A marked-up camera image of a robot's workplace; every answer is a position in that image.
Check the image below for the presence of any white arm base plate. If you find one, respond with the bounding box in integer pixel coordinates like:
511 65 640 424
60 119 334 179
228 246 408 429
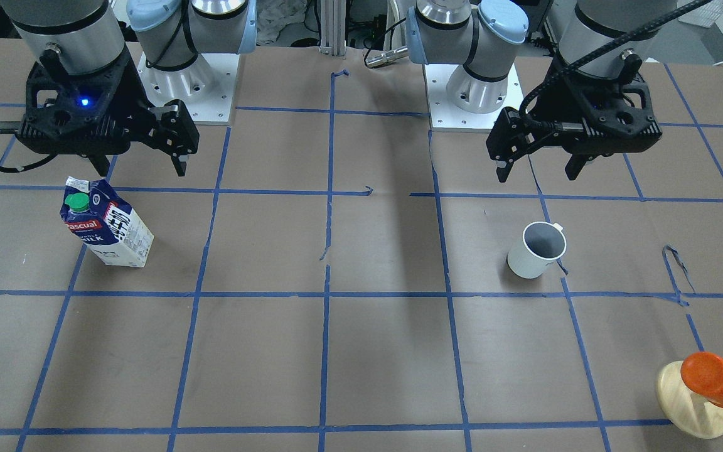
424 64 524 134
137 53 240 126

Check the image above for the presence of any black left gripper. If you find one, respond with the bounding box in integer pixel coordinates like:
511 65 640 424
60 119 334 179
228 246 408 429
486 53 662 183

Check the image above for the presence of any aluminium frame post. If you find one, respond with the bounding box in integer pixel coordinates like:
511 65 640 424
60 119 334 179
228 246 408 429
319 0 346 59

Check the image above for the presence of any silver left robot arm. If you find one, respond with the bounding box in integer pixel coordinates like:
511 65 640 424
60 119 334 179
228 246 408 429
405 1 675 182

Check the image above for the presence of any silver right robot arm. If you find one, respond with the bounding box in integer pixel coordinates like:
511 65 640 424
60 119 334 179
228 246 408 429
0 1 257 176

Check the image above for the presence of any orange mug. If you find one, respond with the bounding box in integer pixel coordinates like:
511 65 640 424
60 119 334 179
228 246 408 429
680 352 723 408

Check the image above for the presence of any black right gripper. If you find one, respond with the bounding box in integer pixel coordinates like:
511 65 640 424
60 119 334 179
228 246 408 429
16 48 199 177

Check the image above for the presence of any blue white milk carton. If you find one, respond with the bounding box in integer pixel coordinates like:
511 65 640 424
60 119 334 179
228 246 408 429
60 176 154 268

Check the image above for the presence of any white cup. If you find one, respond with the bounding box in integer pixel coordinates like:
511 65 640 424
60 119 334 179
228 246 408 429
507 222 567 279

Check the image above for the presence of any black braided cable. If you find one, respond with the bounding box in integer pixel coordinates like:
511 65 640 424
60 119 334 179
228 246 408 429
520 0 714 115

